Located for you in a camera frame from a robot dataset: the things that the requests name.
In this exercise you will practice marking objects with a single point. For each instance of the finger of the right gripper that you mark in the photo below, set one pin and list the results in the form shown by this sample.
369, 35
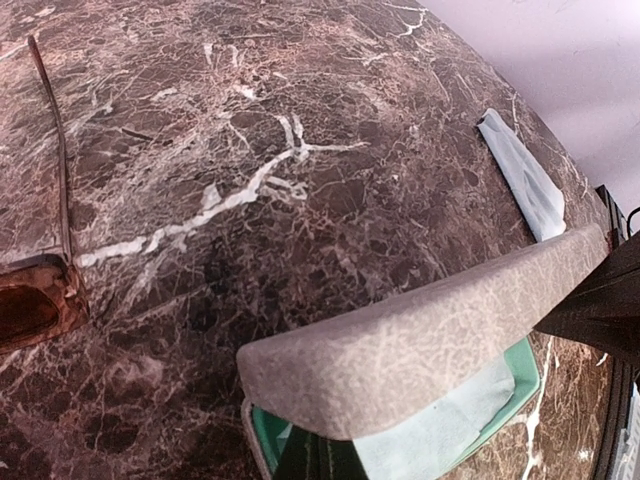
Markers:
603, 311

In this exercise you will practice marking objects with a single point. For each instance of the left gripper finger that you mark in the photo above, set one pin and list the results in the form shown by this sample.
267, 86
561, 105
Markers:
308, 456

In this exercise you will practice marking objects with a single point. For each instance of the beige glasses case teal lining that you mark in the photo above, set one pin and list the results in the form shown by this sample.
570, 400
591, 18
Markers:
366, 371

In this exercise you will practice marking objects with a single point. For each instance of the light blue cleaning cloth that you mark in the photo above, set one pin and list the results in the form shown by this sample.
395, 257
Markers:
427, 444

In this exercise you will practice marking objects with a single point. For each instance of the brown sunglasses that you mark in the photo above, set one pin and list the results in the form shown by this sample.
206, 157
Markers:
43, 294

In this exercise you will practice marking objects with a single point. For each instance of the folded light blue cloth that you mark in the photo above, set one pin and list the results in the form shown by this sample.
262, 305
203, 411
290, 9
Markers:
540, 201

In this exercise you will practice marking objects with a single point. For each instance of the black front rail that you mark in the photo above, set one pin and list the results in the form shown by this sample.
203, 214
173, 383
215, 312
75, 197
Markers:
619, 443

